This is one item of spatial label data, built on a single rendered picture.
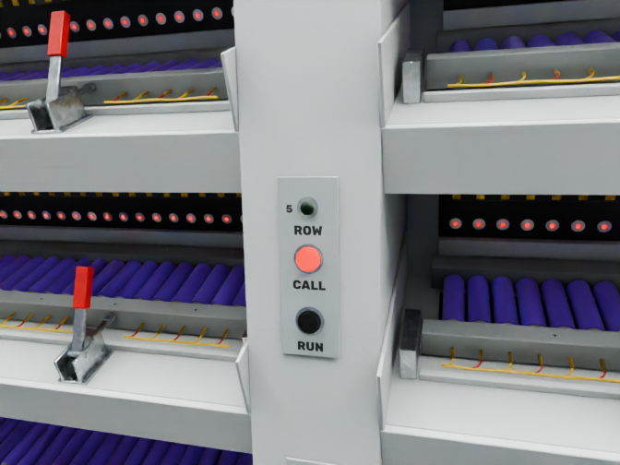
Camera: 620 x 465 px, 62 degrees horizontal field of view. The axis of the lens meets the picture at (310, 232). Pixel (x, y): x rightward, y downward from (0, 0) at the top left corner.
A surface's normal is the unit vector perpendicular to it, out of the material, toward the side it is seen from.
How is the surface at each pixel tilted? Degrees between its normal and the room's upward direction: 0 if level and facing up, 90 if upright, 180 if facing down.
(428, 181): 110
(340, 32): 90
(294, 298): 90
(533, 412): 19
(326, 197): 90
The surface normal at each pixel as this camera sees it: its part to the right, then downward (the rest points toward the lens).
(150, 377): -0.11, -0.87
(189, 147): -0.24, 0.49
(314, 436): -0.26, 0.17
